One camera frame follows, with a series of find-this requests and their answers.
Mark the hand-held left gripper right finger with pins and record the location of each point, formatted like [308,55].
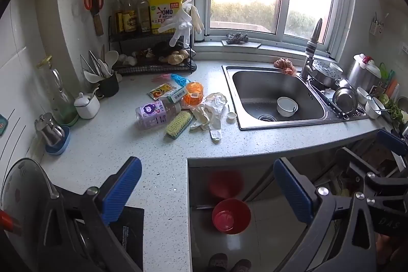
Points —
[293,192]

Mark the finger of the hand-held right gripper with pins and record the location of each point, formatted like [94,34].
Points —
[353,160]
[390,141]

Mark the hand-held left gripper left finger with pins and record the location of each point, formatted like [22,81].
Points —
[122,186]

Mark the green vegetables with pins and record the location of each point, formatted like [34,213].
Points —
[395,111]

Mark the small white bowl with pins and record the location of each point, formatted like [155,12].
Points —
[374,108]
[363,95]

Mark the under-sink cabinet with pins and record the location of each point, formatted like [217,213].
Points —
[255,163]

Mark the black flat appliance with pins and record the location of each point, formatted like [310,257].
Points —
[130,233]

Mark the black sink rack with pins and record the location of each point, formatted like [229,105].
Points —
[331,106]

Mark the steel bowl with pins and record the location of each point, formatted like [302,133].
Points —
[346,98]

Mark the red plastic basin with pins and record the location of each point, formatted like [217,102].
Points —
[231,216]

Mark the steel pot with white lid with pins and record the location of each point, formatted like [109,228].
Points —
[363,73]

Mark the blue plastic dish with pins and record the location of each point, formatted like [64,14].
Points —
[60,146]

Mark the purple label plastic bottle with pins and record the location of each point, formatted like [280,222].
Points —
[153,112]

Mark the yellow green scrub brush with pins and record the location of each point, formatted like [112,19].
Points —
[178,124]

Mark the white ceramic bowl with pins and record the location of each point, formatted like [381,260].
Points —
[287,106]

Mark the white lidded jar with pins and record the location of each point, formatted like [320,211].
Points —
[86,104]

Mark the brown slipper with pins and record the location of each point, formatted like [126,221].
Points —
[240,265]
[218,261]

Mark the small steel pitcher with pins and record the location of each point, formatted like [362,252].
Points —
[49,130]

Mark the steel steamer pot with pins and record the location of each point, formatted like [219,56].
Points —
[325,73]

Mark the white measuring spoon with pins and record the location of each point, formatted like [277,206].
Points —
[231,115]

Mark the glass pot lid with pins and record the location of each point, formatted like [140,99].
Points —
[24,195]

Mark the stainless steel sink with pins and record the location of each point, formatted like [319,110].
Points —
[271,93]

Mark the black utensil cup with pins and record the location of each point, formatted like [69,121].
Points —
[108,85]

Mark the yellow seasoning packet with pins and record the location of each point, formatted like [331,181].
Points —
[161,90]

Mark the green white small box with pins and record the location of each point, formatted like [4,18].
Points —
[177,95]

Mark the cream latex glove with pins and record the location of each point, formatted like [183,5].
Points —
[204,116]

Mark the pink plastic scrap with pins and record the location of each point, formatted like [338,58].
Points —
[159,78]

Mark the clear glass oil bottle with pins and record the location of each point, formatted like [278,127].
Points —
[59,90]

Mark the orange plastic jar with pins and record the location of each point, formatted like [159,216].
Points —
[194,95]

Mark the orange dish cloth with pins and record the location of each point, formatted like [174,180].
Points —
[284,65]

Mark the blue plastic packet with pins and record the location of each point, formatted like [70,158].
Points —
[180,80]

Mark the steel faucet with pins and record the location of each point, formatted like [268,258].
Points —
[310,45]

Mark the steel utensil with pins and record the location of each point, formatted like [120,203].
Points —
[86,63]
[94,60]

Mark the white rice paddle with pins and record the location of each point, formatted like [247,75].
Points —
[111,58]

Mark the black round lid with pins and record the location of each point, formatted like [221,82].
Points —
[193,65]

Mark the tan root vegetable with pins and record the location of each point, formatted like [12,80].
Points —
[175,57]

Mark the dark bag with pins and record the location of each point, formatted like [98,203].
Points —
[164,48]

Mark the grey steel wool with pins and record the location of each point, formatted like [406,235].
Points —
[237,37]

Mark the white hanging glove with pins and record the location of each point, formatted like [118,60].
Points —
[177,26]
[193,14]

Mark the dark sauce bottle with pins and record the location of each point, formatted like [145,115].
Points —
[118,17]

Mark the yellow label oil bottle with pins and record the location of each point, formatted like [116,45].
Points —
[129,17]

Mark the black cap glass bottle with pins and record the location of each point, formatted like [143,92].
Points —
[143,14]

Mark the yellow detergent bottle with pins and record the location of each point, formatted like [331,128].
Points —
[165,9]

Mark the white wall holder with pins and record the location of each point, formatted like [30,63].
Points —
[376,26]

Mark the teal wall sticker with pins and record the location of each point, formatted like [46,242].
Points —
[2,125]

